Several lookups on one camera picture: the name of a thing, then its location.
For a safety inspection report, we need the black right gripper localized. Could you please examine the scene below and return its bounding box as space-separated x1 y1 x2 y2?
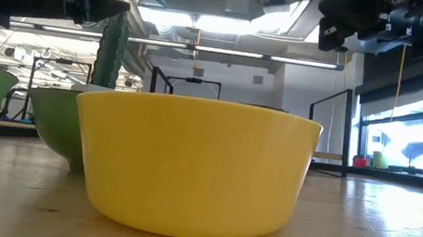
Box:
314 0 423 61

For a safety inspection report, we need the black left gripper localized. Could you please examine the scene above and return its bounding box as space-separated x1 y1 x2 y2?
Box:
0 0 132 40

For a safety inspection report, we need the yellow plastic mini bowl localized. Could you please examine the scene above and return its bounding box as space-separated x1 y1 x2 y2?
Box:
64 84 326 237

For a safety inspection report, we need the green cactus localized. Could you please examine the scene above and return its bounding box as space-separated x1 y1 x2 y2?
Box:
89 8 132 91

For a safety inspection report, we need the grey ceiling box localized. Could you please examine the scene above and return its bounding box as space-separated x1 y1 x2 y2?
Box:
224 0 253 16

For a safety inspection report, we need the long ceiling light bar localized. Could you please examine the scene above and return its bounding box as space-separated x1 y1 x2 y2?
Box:
0 18 346 72

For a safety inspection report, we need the red container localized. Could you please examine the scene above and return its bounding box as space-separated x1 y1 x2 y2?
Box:
352 155 369 169

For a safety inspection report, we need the yellow-green container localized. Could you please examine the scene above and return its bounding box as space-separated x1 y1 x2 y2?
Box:
371 149 389 170

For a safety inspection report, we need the rectangular shiny metal duct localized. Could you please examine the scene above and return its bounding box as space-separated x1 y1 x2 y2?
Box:
248 0 372 53

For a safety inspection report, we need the black background metal frame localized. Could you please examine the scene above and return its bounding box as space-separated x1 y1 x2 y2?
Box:
20 55 94 128

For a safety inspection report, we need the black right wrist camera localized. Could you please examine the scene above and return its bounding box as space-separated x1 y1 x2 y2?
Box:
385 0 423 14

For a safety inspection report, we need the yellow hanging cord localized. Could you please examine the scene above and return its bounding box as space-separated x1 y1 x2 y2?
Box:
390 45 407 124

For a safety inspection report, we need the black background gantry frame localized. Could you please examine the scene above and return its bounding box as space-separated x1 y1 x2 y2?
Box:
165 74 223 101

